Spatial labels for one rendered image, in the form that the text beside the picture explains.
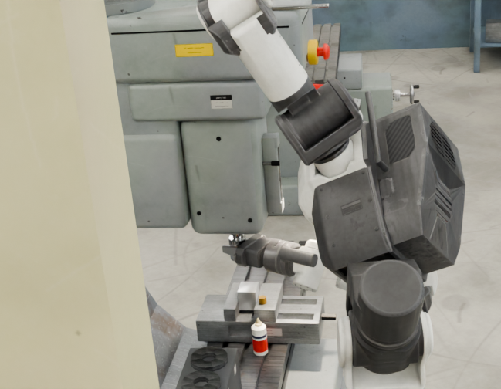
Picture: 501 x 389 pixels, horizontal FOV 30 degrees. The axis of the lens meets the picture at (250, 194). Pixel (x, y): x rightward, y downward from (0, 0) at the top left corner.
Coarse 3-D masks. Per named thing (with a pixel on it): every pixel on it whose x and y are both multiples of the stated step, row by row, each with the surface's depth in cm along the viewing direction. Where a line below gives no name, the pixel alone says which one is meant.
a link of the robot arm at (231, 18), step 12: (204, 0) 172; (216, 0) 171; (228, 0) 170; (240, 0) 170; (252, 0) 170; (204, 12) 172; (216, 12) 171; (228, 12) 171; (240, 12) 171; (252, 12) 171; (228, 24) 172
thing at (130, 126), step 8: (120, 88) 222; (120, 96) 223; (128, 96) 223; (120, 104) 224; (128, 104) 224; (120, 112) 225; (128, 112) 224; (128, 120) 225; (128, 128) 226; (136, 128) 226; (144, 128) 225; (152, 128) 225; (160, 128) 225; (168, 128) 224; (176, 128) 225
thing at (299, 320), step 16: (208, 304) 268; (224, 304) 267; (288, 304) 264; (304, 304) 263; (320, 304) 263; (208, 320) 260; (224, 320) 259; (240, 320) 258; (288, 320) 256; (304, 320) 255; (320, 320) 258; (208, 336) 261; (224, 336) 260; (240, 336) 260; (272, 336) 258; (288, 336) 257; (304, 336) 256; (320, 336) 258
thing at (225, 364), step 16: (192, 352) 224; (208, 352) 221; (224, 352) 221; (192, 368) 218; (208, 368) 215; (224, 368) 217; (192, 384) 209; (208, 384) 209; (224, 384) 211; (240, 384) 227
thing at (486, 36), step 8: (472, 0) 826; (480, 0) 762; (472, 8) 829; (480, 8) 765; (472, 16) 832; (480, 16) 767; (472, 24) 835; (480, 24) 770; (488, 24) 778; (496, 24) 776; (472, 32) 838; (480, 32) 773; (488, 32) 780; (496, 32) 778; (472, 40) 841; (480, 40) 794; (488, 40) 783; (496, 40) 781; (472, 48) 844
